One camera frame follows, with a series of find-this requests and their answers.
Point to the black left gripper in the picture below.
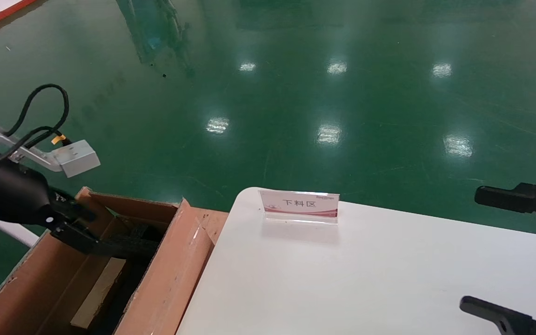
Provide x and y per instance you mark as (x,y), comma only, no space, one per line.
(12,195)

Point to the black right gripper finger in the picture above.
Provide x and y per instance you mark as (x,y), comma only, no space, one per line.
(514,323)
(500,199)

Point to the large cardboard box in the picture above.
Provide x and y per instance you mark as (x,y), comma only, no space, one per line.
(179,260)

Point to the black foam pad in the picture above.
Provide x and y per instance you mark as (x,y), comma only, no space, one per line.
(133,246)

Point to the clear acrylic sign holder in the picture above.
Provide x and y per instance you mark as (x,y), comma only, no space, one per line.
(298,204)

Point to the white tube rail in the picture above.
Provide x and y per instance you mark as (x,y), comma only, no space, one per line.
(12,230)

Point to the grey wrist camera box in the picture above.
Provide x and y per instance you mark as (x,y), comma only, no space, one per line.
(77,158)

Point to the silver camera mount bracket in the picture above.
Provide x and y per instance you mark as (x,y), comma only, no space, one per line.
(35,156)

